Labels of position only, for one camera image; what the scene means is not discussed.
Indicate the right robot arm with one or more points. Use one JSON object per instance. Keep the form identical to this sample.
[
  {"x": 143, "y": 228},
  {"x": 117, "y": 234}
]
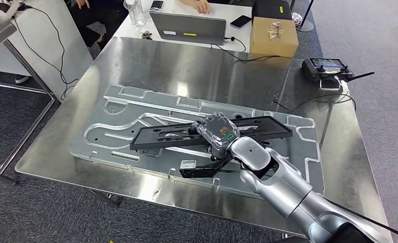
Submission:
[{"x": 279, "y": 187}]

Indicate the person's shoe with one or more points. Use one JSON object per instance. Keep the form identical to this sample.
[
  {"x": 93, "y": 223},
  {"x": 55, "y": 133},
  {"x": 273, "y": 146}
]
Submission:
[{"x": 21, "y": 79}]

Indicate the aluminium fixture plate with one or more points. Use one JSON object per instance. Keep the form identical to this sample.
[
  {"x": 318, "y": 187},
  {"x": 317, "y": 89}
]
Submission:
[{"x": 125, "y": 110}]

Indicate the black smartphone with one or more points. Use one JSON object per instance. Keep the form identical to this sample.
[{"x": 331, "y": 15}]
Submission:
[
  {"x": 240, "y": 21},
  {"x": 157, "y": 4}
]

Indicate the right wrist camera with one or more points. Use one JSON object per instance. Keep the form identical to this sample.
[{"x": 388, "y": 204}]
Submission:
[{"x": 188, "y": 165}]

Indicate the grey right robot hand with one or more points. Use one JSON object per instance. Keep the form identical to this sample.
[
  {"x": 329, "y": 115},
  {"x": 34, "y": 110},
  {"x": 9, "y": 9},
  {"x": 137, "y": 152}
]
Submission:
[{"x": 219, "y": 134}]

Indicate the grey laptop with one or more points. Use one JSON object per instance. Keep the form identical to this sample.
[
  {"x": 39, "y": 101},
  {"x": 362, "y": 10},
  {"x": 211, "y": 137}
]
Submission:
[{"x": 185, "y": 28}]

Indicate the black remote controller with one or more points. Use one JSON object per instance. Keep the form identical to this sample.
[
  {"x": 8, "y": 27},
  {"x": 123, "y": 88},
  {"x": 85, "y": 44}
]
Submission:
[{"x": 329, "y": 68}]

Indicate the clear water bottle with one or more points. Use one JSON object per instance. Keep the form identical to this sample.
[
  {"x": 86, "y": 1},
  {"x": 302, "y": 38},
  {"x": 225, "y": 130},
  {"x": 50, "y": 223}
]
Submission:
[{"x": 135, "y": 13}]

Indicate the white desk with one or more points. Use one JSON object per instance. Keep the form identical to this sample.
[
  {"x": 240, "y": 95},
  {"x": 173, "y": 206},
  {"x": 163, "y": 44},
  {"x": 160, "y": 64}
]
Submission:
[{"x": 74, "y": 43}]

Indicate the brown cardboard box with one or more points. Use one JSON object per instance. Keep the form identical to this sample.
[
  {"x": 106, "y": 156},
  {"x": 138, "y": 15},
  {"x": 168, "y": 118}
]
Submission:
[{"x": 272, "y": 43}]

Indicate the person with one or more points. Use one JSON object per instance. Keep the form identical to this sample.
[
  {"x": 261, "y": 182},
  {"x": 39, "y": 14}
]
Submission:
[
  {"x": 98, "y": 20},
  {"x": 198, "y": 6}
]

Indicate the black plastic slotted part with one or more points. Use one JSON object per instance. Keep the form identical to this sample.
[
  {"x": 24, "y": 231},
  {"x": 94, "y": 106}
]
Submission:
[{"x": 158, "y": 139}]

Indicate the bunch of keys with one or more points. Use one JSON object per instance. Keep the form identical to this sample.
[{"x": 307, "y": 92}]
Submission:
[{"x": 146, "y": 35}]

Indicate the black pole stand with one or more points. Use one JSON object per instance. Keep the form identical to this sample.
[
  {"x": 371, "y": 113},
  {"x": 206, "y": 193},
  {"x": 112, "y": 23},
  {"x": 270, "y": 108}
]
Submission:
[{"x": 306, "y": 26}]

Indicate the metal workbench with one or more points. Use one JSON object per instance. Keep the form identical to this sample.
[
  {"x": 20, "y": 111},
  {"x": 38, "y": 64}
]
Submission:
[{"x": 185, "y": 67}]

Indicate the white table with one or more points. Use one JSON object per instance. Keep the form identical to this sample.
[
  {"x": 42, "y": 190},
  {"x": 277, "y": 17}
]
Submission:
[{"x": 225, "y": 10}]

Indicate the black box with yellow sticker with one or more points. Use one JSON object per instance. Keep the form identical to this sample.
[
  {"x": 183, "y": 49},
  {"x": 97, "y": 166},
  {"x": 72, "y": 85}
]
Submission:
[{"x": 269, "y": 10}]

